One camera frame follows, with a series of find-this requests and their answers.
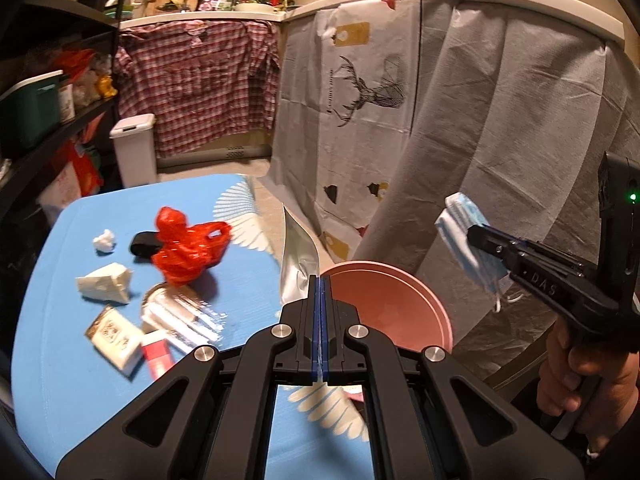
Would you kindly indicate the grey cloth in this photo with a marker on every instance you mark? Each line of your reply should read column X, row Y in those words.
column 500, row 125

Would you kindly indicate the crumpled white tissue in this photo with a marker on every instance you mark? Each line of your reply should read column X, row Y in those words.
column 105, row 241

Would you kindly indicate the blue tablecloth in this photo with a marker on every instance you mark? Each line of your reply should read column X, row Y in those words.
column 65, row 350

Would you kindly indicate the deer print cloth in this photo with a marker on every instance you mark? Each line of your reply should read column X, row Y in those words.
column 345, row 150

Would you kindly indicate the green storage box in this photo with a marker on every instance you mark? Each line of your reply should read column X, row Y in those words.
column 27, row 110

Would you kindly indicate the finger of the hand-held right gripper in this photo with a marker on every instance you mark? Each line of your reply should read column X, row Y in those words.
column 535, row 275
column 505, row 237

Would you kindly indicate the person's right hand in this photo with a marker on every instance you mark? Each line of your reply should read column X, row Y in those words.
column 610, row 390

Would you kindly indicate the white printed tub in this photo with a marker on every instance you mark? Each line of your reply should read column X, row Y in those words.
column 67, row 104

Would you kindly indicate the red plastic bag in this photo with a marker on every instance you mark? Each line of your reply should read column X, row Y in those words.
column 187, row 247

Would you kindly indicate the yellow figurine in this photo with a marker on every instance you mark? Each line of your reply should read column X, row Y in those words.
column 106, row 87

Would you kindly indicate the red plaid shirt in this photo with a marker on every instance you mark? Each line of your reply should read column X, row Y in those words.
column 200, row 90

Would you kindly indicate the clear plastic wrapper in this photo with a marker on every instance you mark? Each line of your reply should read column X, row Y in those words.
column 182, row 312

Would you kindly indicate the round pink bin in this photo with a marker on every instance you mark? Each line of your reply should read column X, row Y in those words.
column 390, row 300

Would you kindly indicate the silver foil packet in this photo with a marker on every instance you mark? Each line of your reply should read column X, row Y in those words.
column 297, row 260

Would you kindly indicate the black shelving unit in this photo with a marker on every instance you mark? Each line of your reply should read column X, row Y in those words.
column 30, row 15

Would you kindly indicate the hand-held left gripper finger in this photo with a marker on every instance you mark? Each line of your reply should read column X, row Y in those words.
column 314, row 320
column 325, row 320

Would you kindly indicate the blue face mask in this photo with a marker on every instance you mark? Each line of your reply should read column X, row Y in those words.
column 460, row 240

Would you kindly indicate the white paper carton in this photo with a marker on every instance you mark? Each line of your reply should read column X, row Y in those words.
column 102, row 282

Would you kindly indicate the black rubber loop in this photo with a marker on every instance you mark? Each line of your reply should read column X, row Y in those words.
column 145, row 244

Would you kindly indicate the white pedal bin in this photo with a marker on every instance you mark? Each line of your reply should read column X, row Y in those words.
column 134, row 152

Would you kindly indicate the red printed bag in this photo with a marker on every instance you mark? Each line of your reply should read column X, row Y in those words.
column 80, row 175

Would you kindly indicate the brown and white printed box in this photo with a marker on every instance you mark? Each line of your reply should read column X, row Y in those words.
column 114, row 337

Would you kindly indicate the red and white box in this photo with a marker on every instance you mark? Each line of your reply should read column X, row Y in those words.
column 159, row 355

